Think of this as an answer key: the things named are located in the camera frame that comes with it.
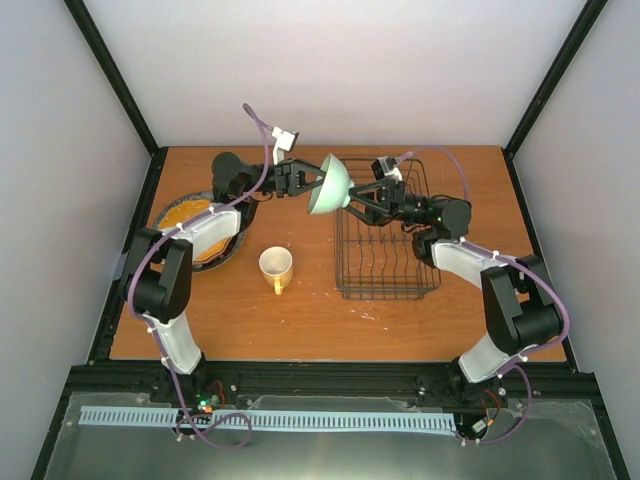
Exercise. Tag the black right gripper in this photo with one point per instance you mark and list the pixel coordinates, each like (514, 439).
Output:
(395, 194)

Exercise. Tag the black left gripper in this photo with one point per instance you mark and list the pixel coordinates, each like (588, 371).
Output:
(284, 174)

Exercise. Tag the mint green ceramic bowl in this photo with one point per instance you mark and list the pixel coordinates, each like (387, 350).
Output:
(333, 192)

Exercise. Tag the yellow ceramic mug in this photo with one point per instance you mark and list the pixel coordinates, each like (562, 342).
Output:
(276, 266)

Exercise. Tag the yellow dotted scalloped plate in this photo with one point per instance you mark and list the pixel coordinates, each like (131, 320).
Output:
(184, 210)

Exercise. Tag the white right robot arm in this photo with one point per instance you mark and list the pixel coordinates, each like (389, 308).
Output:
(523, 313)

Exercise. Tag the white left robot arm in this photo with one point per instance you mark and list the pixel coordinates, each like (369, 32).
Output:
(157, 276)

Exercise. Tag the grey speckled large plate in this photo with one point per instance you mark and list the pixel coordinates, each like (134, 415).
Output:
(210, 226)

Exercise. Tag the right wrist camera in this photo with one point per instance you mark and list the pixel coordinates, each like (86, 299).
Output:
(386, 167)

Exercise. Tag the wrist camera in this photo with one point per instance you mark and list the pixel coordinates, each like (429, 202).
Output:
(386, 167)
(284, 142)

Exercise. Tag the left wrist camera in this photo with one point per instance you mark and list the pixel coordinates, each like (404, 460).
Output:
(284, 142)

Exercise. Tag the black wire dish rack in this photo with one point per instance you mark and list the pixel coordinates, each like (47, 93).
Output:
(378, 263)

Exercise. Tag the black aluminium frame rail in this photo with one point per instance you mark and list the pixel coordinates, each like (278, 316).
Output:
(421, 384)

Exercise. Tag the black left corner post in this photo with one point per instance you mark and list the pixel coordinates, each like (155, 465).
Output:
(100, 50)

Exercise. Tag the black corner post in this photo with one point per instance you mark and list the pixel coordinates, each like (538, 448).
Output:
(100, 50)
(578, 33)

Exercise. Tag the black right corner post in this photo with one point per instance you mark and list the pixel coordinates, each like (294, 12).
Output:
(578, 33)

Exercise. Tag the light blue cable duct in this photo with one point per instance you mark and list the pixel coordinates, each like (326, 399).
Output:
(280, 421)

